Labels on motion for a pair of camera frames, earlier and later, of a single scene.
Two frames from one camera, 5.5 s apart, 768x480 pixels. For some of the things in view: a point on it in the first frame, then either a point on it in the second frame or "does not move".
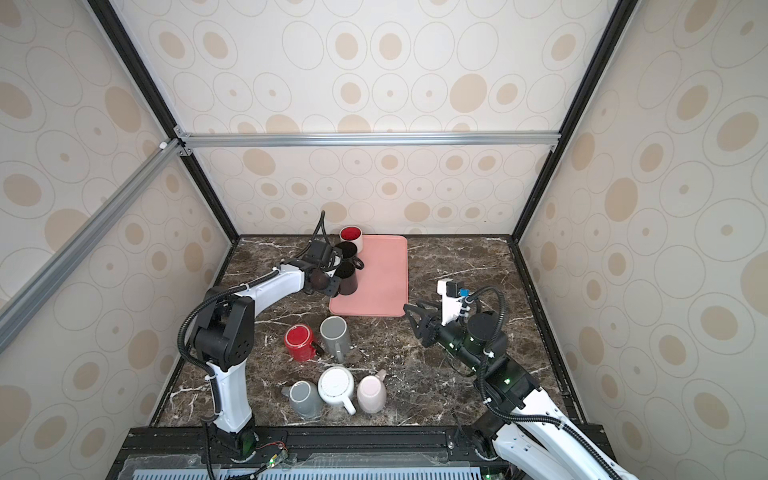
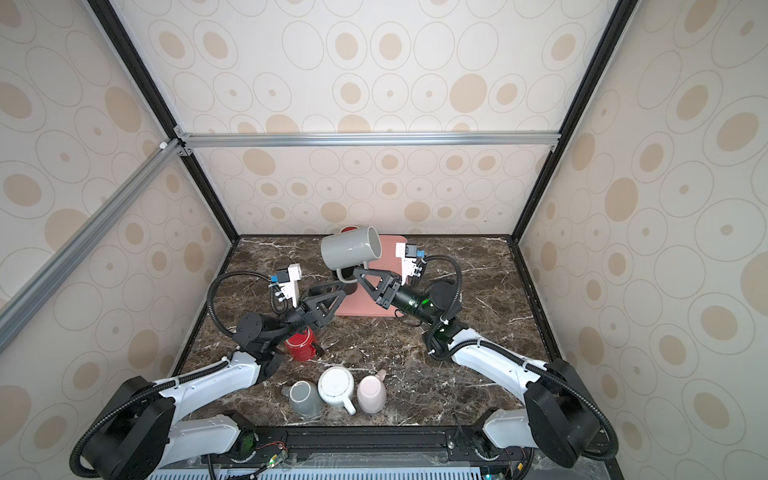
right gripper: [431, 327] -> [388, 282]
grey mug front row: [304, 399] does not move
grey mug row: [334, 333] -> [353, 249]
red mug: [298, 339] does not move
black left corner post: [115, 30] does not move
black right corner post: [622, 11] does not move
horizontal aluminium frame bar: [215, 142] does not move
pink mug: [372, 392] does not move
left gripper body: [332, 287] -> [290, 322]
